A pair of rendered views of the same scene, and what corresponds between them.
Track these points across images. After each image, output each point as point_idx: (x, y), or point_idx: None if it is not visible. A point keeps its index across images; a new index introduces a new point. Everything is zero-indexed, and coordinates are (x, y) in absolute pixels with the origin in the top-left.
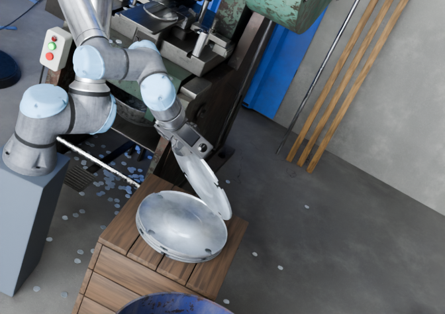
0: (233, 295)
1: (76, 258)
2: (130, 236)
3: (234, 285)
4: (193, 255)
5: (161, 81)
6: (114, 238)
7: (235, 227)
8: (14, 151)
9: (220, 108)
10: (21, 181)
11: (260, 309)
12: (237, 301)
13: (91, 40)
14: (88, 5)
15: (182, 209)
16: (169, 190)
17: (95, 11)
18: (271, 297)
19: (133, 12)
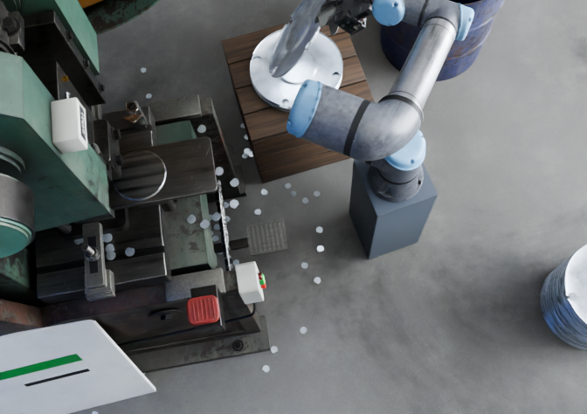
0: (222, 79)
1: (315, 196)
2: (348, 90)
3: (209, 86)
4: (327, 36)
5: None
6: (363, 96)
7: (242, 44)
8: (421, 170)
9: None
10: None
11: (215, 55)
12: (225, 73)
13: (452, 22)
14: (425, 48)
15: (281, 77)
16: (257, 112)
17: (420, 44)
18: (190, 56)
19: (189, 186)
